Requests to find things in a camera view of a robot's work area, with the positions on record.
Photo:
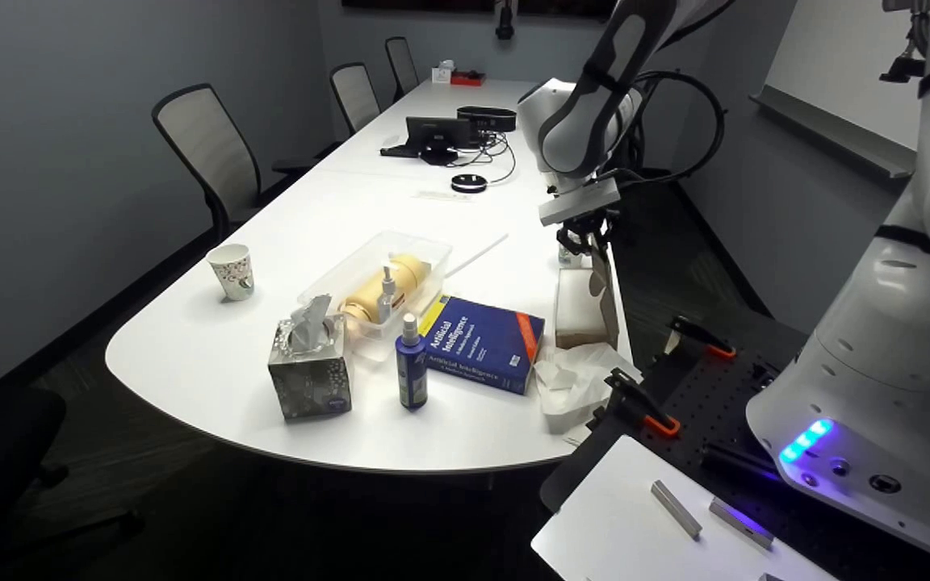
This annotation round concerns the orange black clamp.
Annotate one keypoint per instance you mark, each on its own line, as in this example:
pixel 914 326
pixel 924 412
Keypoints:
pixel 631 398
pixel 710 344

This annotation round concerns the wall mounted whiteboard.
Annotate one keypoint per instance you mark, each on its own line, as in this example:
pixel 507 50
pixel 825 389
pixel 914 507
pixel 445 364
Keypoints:
pixel 831 79

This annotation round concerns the white clipboard sheet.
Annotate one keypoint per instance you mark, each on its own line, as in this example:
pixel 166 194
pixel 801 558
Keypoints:
pixel 635 518

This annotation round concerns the grey tissue box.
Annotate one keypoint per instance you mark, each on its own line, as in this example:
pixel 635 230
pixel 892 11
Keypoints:
pixel 307 364

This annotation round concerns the middle mesh office chair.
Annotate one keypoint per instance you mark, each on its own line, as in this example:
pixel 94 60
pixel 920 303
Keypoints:
pixel 352 94

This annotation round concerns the right mesh office chair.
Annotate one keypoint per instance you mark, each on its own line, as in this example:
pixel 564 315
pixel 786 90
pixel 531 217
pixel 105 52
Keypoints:
pixel 402 64

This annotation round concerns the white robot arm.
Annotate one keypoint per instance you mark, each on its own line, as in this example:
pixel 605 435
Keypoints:
pixel 849 414

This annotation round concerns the black power adapter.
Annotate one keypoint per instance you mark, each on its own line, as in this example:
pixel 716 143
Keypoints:
pixel 488 119

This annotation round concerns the blue spray bottle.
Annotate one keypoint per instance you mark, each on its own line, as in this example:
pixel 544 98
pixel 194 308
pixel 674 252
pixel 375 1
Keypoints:
pixel 410 367

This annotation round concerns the left mesh office chair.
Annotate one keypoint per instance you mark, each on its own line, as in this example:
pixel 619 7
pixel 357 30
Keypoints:
pixel 211 148

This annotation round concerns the blue hardcover book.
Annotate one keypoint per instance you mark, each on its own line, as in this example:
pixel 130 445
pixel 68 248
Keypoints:
pixel 483 344

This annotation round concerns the small clear pump bottle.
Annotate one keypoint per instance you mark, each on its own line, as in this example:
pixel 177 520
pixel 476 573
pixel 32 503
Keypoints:
pixel 389 292

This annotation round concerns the crumpled white tissue paper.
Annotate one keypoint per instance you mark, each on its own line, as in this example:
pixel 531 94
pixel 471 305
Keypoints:
pixel 571 381

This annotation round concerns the mesh office chair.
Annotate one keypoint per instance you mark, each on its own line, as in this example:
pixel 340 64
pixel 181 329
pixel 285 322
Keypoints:
pixel 352 94
pixel 211 148
pixel 402 64

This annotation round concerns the black conference phone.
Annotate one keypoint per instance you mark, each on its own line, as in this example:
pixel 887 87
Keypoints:
pixel 437 140

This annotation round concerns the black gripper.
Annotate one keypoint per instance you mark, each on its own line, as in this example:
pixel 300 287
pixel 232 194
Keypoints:
pixel 579 213

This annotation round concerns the round black speakerphone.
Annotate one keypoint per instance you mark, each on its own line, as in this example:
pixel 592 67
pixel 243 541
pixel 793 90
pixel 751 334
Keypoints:
pixel 470 185

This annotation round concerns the small paper cup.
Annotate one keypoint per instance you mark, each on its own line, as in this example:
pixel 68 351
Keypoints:
pixel 232 274

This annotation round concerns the yellow sponge roll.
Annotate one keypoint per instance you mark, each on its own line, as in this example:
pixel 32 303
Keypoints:
pixel 407 274

